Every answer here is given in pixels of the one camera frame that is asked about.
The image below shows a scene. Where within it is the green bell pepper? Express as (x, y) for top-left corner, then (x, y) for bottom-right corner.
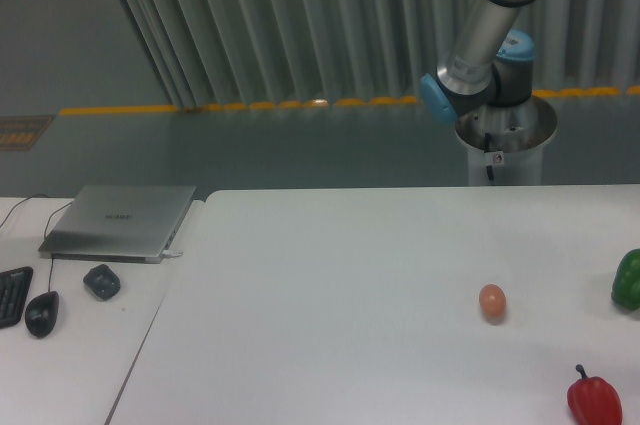
(611, 249), (640, 311)

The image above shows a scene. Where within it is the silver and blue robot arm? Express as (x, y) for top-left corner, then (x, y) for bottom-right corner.
(420, 0), (535, 122)

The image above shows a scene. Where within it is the white usb dongle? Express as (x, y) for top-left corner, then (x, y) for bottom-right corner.
(162, 250), (183, 259)

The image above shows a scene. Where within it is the grey pleated curtain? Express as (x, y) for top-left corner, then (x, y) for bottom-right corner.
(123, 0), (639, 109)

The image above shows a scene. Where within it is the silver closed laptop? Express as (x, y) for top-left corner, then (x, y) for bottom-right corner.
(39, 185), (196, 263)

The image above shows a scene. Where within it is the brown egg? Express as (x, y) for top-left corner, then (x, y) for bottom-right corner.
(478, 284), (507, 325)

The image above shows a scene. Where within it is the small black controller device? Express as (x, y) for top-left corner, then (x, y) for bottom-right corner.
(83, 264), (121, 301)

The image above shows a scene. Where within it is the black computer mouse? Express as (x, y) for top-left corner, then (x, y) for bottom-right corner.
(25, 291), (59, 339)

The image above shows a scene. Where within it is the black keyboard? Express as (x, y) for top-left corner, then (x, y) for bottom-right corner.
(0, 266), (33, 329)

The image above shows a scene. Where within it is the red bell pepper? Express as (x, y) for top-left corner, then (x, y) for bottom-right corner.
(566, 364), (623, 425)

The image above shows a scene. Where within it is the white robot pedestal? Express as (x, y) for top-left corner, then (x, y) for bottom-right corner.
(455, 96), (558, 186)

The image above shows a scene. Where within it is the black mouse cable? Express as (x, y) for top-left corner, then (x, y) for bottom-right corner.
(42, 199), (74, 293)

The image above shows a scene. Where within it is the black thin cable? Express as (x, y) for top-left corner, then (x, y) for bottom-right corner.
(0, 193), (52, 229)

